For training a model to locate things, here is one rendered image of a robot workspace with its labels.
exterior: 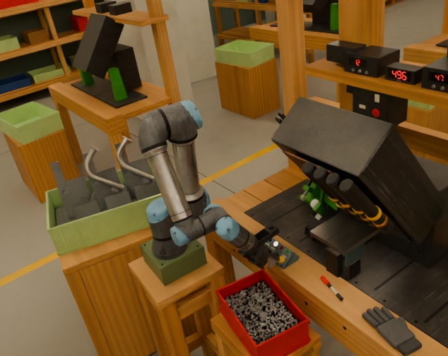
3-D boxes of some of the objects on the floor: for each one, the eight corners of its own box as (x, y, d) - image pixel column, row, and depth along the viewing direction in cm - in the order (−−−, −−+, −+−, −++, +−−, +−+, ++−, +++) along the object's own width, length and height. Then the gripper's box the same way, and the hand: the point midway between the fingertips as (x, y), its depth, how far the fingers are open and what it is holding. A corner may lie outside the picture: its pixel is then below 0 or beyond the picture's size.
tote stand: (106, 374, 254) (61, 269, 215) (90, 315, 297) (50, 218, 257) (214, 324, 275) (191, 220, 236) (185, 275, 318) (161, 180, 278)
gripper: (232, 248, 167) (261, 268, 181) (246, 260, 160) (276, 279, 174) (245, 229, 167) (274, 250, 181) (261, 240, 161) (289, 260, 175)
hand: (278, 257), depth 177 cm, fingers closed
